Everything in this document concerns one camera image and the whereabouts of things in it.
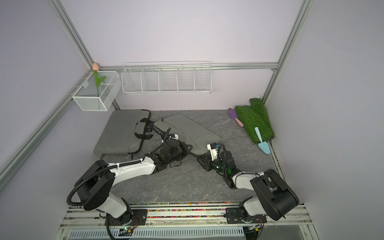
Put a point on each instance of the teal trowel white handle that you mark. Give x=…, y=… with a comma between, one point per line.
x=264, y=146

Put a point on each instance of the rear artificial grass roll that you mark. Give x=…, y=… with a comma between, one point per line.
x=258, y=106

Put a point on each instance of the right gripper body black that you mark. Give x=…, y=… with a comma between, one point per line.
x=215, y=166

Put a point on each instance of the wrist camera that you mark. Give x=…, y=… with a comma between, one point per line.
x=174, y=136
x=213, y=149

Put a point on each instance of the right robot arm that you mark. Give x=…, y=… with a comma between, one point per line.
x=273, y=198

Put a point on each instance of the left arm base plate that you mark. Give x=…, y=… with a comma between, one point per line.
x=135, y=217

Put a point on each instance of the grey laptop bag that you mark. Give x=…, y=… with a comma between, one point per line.
x=124, y=133
x=189, y=132

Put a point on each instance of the purple trowel pink handle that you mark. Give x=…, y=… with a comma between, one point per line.
x=233, y=115

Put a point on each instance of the white wire wall rack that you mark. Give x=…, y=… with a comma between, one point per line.
x=167, y=81

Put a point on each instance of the aluminium frame rail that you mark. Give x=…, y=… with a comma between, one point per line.
x=193, y=64

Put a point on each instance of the artificial pink tulip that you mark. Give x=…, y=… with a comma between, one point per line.
x=98, y=80

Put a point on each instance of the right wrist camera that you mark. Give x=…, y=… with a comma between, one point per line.
x=213, y=149

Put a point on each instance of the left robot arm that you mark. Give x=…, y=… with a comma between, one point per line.
x=93, y=190

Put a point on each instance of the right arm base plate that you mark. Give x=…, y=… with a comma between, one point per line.
x=237, y=215

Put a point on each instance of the artificial grass roll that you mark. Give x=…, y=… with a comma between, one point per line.
x=251, y=119
x=258, y=106

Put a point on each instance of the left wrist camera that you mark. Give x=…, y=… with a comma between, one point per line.
x=174, y=136

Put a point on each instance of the white mesh wall basket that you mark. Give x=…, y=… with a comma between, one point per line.
x=86, y=95

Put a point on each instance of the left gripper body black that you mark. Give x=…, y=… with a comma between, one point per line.
x=181, y=151

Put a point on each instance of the front artificial grass roll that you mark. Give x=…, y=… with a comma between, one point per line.
x=251, y=119

